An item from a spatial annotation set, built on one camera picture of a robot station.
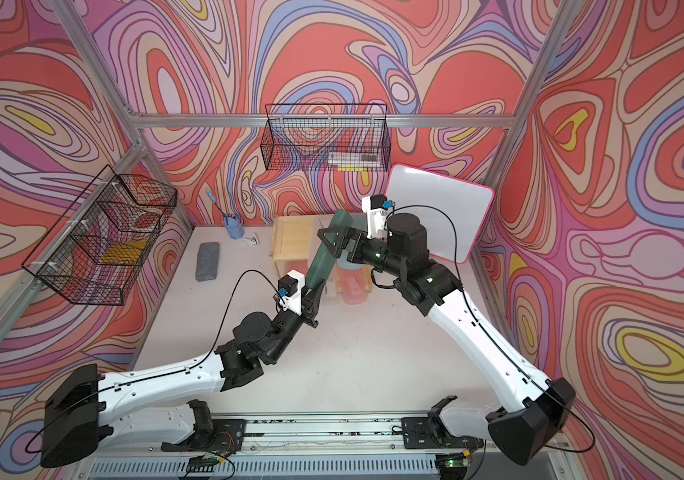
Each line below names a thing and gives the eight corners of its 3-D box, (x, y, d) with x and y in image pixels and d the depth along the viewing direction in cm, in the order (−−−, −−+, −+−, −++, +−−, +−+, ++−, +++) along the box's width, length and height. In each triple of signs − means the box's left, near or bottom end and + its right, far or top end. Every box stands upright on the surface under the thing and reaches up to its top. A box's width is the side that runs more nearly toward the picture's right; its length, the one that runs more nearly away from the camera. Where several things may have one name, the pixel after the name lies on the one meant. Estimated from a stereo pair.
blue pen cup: (229, 239, 118) (222, 224, 111) (232, 230, 121) (226, 215, 114) (242, 239, 118) (236, 224, 111) (245, 230, 121) (239, 215, 114)
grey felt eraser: (196, 284, 106) (192, 277, 103) (203, 249, 117) (199, 243, 114) (216, 281, 107) (213, 275, 104) (221, 247, 118) (218, 240, 115)
